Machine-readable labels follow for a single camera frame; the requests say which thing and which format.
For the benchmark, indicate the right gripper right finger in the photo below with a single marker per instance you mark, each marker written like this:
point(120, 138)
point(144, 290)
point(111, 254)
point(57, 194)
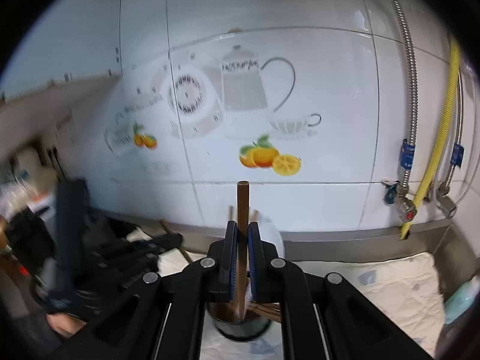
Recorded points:
point(323, 317)

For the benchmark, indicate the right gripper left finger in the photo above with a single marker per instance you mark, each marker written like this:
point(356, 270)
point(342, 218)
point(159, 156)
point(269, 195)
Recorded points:
point(161, 317)

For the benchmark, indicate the white plastic rice spoon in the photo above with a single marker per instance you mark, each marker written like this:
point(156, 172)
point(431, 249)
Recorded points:
point(268, 239)

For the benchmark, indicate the dark sleeved left forearm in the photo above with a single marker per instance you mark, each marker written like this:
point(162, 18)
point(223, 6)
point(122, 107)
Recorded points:
point(40, 338)

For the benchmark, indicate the person left hand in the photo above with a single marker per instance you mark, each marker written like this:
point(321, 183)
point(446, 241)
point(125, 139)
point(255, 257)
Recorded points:
point(64, 324)

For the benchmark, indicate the black utensil holder cup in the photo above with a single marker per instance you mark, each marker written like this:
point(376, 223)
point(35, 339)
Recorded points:
point(226, 321)

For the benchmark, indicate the white quilted fish-print cloth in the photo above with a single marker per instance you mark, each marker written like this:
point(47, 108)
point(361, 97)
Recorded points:
point(406, 290)

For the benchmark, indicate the teal soap pump bottle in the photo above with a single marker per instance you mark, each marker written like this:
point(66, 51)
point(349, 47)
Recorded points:
point(461, 300)

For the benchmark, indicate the metal angle valve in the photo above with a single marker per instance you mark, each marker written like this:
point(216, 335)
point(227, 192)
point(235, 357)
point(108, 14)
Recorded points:
point(445, 204)

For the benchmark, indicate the red-handled water valve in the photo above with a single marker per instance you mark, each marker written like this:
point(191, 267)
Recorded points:
point(396, 195)

